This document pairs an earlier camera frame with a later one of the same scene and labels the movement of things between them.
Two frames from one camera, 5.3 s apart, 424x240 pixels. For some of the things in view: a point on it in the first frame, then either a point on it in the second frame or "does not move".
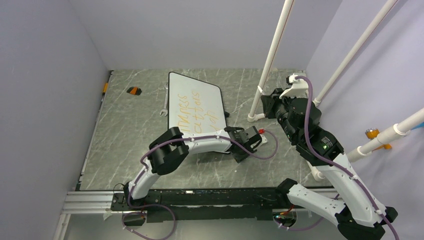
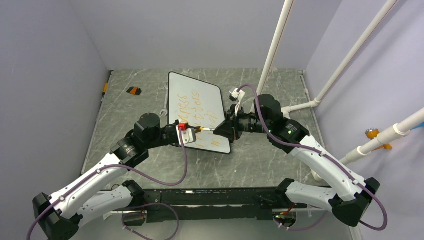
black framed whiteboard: (195, 107) does not move
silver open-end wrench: (165, 110) does not move
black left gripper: (238, 158) to (174, 124)
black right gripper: (271, 101) to (229, 127)
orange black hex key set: (134, 90) does not move
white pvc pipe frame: (408, 124) does not move
